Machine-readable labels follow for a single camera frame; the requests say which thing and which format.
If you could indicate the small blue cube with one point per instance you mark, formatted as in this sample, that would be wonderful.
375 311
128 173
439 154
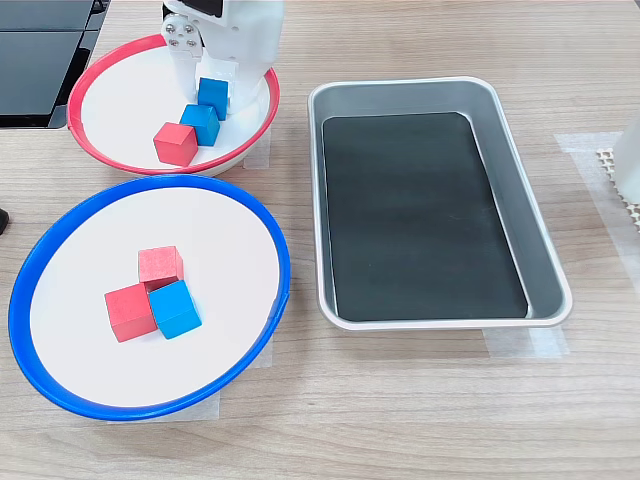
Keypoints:
200 125
212 92
175 310

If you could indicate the small red cube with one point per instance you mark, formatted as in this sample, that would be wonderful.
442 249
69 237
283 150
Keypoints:
160 262
172 145
127 312

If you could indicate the clear tape strip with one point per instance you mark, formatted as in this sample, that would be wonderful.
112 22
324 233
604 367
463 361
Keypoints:
265 357
200 410
525 345
260 155

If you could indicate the red-rimmed white plate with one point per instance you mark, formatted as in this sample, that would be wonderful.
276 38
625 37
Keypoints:
120 90

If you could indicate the black glossy electronic device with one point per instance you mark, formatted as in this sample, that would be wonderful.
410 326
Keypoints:
30 70

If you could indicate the blue-rimmed white plate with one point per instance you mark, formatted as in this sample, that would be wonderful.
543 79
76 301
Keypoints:
215 240

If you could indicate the black mat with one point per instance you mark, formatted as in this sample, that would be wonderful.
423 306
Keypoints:
415 215

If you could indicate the small black object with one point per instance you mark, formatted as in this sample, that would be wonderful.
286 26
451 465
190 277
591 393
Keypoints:
3 222

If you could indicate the steel tray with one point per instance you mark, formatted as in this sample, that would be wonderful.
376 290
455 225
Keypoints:
545 280

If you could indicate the pale perforated base plate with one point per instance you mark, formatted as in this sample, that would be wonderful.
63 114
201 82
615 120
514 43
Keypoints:
631 212

